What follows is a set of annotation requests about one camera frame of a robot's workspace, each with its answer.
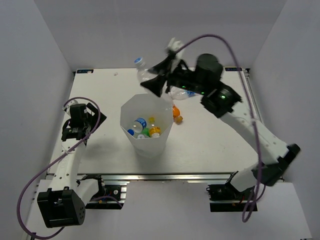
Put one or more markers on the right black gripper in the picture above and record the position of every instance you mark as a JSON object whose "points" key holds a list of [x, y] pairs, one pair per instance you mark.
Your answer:
{"points": [[156, 84]]}

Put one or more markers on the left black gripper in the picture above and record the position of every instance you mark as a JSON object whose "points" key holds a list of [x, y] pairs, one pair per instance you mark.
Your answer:
{"points": [[95, 117]]}

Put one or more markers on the clear bottle blue label large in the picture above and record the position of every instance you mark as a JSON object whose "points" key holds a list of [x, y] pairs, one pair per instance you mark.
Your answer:
{"points": [[143, 75]]}

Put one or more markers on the orange juice bottle orange cap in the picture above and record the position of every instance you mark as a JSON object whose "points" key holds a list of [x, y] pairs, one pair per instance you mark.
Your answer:
{"points": [[177, 118]]}

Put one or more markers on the small bottle blue cap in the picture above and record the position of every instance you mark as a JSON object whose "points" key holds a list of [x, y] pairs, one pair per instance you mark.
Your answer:
{"points": [[137, 126]]}

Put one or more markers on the clear bottle yellow cap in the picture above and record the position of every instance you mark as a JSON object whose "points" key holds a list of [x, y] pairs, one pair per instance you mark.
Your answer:
{"points": [[154, 129]]}

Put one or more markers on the green plastic bottle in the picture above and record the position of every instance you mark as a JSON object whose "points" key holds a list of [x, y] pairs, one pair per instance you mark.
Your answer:
{"points": [[145, 132]]}

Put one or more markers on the clear water bottle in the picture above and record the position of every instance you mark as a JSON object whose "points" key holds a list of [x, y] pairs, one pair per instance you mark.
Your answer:
{"points": [[141, 136]]}

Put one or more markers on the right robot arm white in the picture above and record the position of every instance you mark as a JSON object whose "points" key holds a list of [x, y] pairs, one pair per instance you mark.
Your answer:
{"points": [[274, 155]]}

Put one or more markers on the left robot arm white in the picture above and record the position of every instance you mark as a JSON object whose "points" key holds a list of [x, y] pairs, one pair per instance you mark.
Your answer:
{"points": [[64, 202]]}

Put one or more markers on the translucent white plastic bin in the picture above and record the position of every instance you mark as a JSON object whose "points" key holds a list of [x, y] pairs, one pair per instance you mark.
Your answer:
{"points": [[145, 106]]}

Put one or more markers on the left blue corner sticker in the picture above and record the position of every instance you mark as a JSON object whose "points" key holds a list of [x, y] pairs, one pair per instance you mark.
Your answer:
{"points": [[84, 71]]}

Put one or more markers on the blue corner sticker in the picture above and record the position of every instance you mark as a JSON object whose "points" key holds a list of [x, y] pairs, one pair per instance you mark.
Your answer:
{"points": [[84, 71], [233, 69]]}

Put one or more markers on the right blue corner sticker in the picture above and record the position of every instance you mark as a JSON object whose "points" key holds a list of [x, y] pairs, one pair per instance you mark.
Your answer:
{"points": [[233, 69]]}

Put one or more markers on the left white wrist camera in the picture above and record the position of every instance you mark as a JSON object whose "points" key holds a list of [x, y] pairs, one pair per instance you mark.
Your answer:
{"points": [[68, 105]]}

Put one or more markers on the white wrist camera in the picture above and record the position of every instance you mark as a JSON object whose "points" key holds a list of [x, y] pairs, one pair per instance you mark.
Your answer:
{"points": [[174, 45], [68, 105]]}

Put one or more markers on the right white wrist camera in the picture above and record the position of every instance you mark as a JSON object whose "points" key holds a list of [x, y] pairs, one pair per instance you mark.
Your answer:
{"points": [[174, 45]]}

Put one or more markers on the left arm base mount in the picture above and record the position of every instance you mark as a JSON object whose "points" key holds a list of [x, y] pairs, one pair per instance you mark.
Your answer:
{"points": [[103, 195]]}

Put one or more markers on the aluminium front rail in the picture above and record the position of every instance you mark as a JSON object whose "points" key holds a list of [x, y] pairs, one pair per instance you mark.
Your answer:
{"points": [[168, 177]]}

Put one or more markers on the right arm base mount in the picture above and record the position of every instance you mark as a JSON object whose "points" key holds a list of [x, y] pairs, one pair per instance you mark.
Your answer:
{"points": [[224, 200]]}

